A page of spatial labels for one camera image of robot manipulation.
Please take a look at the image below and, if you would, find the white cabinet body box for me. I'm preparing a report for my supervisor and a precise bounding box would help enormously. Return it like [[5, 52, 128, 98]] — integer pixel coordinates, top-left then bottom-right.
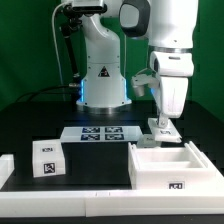
[[128, 142, 217, 190]]

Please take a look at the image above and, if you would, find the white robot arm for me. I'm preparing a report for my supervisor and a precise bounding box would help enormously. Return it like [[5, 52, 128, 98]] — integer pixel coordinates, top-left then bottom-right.
[[61, 0, 199, 128]]

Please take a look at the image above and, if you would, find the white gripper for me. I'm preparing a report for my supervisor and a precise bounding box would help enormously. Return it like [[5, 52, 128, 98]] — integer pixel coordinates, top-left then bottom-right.
[[150, 51, 194, 128]]

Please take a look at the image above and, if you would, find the white left fence piece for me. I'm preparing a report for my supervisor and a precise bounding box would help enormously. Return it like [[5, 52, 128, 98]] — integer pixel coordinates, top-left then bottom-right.
[[0, 154, 14, 190]]

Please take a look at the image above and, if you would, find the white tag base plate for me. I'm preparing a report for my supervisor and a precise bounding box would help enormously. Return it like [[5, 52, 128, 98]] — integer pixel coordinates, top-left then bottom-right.
[[60, 126, 142, 143]]

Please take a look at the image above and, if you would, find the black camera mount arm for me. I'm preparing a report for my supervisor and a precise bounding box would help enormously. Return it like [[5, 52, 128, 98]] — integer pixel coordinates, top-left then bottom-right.
[[60, 4, 82, 81]]

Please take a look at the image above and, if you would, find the white cable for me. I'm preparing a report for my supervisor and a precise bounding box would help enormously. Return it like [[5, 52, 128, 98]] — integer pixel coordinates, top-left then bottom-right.
[[51, 1, 73, 86]]

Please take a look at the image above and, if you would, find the white cabinet top block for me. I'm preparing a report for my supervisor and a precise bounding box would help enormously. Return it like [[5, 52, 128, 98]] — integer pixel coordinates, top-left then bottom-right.
[[32, 139, 66, 178]]

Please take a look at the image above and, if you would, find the white front fence rail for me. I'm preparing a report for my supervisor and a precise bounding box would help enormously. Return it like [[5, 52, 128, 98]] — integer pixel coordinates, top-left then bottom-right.
[[0, 190, 224, 218]]

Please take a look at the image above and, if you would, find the black cable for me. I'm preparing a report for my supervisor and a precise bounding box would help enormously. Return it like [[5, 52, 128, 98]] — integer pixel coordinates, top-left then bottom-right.
[[14, 84, 82, 103]]

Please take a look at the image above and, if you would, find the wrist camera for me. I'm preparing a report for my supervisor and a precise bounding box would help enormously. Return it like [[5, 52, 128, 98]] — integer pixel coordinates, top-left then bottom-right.
[[131, 68, 159, 97]]

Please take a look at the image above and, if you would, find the white cabinet door panel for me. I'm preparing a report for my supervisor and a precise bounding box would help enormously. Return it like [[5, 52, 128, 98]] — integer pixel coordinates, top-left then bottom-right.
[[137, 134, 161, 148]]

